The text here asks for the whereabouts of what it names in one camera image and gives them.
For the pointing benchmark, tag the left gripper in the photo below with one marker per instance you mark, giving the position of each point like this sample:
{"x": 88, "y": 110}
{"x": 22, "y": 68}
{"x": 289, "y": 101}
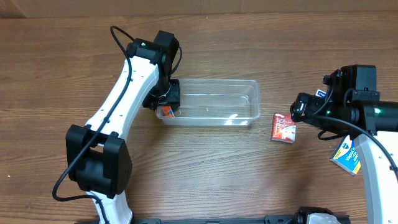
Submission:
{"x": 173, "y": 96}

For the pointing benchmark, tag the blue yellow VapoDrops box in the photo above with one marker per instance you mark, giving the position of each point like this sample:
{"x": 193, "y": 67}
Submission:
{"x": 346, "y": 156}

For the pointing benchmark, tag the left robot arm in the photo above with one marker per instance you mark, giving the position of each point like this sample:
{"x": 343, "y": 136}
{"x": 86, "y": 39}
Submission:
{"x": 99, "y": 164}

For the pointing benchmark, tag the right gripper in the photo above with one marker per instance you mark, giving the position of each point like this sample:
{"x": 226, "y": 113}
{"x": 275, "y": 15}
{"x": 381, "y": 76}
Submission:
{"x": 298, "y": 108}

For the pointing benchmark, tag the orange tube white cap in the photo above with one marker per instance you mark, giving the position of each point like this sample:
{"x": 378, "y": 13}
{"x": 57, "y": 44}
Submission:
{"x": 168, "y": 111}

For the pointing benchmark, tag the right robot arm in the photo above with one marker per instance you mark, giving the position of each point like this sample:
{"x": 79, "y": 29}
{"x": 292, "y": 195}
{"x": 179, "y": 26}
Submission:
{"x": 352, "y": 107}

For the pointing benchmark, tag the red medicine box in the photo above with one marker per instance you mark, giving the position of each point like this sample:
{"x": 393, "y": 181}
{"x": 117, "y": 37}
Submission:
{"x": 283, "y": 128}

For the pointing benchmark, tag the clear plastic container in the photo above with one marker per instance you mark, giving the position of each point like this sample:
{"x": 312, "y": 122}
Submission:
{"x": 212, "y": 102}

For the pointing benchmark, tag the white Hansaplast plaster box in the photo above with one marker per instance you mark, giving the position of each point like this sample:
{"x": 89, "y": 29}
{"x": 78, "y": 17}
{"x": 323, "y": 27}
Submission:
{"x": 321, "y": 93}

